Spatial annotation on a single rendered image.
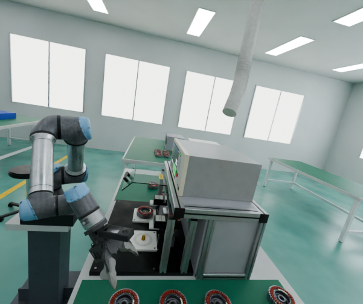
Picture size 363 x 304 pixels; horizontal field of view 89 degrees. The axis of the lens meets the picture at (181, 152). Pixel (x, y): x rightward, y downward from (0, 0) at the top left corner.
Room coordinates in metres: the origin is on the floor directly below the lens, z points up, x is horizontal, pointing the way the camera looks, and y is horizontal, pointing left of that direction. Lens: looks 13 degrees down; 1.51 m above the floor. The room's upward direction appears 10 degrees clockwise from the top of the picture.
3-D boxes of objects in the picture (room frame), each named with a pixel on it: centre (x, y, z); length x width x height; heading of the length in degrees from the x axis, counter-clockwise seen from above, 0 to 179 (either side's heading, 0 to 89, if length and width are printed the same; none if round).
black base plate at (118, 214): (1.02, 0.13, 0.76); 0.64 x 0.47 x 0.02; 11
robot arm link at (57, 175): (1.06, 0.76, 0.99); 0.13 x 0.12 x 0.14; 123
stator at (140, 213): (1.13, 0.17, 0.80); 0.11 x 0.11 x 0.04
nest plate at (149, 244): (0.90, 0.13, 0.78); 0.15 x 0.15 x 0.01; 11
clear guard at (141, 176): (1.13, 0.16, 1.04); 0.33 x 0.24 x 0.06; 101
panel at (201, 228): (1.06, -0.10, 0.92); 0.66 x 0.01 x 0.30; 11
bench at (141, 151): (3.38, 0.40, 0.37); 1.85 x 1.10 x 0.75; 11
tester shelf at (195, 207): (1.07, -0.17, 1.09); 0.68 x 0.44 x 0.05; 11
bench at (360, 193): (3.56, -2.78, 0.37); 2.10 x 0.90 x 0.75; 11
